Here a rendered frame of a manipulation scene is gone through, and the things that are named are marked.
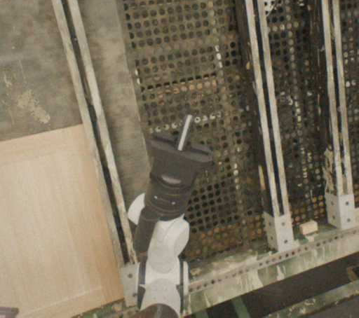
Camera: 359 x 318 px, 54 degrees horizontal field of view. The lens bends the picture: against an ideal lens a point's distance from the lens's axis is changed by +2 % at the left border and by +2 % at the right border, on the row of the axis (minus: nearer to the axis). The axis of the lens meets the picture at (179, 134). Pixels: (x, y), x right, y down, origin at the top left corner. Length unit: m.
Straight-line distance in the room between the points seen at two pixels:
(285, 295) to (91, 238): 1.41
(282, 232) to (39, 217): 0.77
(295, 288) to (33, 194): 1.66
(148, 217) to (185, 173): 0.11
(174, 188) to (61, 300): 0.67
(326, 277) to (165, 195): 1.84
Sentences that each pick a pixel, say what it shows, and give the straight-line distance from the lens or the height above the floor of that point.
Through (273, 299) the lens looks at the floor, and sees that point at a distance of 2.25.
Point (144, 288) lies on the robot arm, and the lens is 0.93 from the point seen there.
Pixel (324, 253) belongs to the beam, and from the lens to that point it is 1.45.
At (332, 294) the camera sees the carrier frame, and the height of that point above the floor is 0.18.
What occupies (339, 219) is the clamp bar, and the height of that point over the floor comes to 0.95.
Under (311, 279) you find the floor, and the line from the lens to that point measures 2.37.
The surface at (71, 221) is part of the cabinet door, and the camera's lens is 1.11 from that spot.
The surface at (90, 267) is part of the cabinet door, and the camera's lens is 1.18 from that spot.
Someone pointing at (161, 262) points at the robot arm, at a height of 1.25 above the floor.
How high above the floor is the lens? 2.03
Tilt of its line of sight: 43 degrees down
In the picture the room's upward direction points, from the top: straight up
